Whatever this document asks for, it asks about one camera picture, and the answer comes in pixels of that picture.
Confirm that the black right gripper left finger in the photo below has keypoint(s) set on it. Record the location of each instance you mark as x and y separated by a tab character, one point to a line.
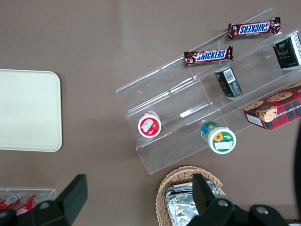
68	200

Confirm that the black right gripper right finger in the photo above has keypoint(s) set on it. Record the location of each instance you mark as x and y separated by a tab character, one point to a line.
211	212

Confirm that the foil wrapped sandwich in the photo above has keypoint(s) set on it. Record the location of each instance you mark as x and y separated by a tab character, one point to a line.
211	187
179	207

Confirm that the woven wicker basket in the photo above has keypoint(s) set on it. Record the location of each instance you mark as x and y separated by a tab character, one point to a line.
164	188

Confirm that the cream rectangular plastic tray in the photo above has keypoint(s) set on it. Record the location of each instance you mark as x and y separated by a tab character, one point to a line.
28	110

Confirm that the clear acrylic can holder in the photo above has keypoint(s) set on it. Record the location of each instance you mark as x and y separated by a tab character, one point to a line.
47	191

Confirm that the red soda can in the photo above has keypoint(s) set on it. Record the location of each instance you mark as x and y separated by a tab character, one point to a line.
27	203
9	200

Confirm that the green sunflower lid cup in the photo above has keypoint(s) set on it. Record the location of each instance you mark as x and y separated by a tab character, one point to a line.
221	140

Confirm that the red lid yogurt cup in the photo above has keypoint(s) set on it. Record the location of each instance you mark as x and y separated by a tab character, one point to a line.
149	125

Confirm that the clear acrylic tiered shelf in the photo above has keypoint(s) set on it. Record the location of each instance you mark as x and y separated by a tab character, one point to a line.
178	101

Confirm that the red tartan cookie box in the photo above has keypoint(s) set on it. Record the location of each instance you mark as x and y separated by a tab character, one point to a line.
275	108

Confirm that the small black carton box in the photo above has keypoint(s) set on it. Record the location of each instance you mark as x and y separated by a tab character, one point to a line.
288	51
228	82

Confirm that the Snickers chocolate bar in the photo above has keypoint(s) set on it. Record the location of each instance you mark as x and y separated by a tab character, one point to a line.
255	27
209	56

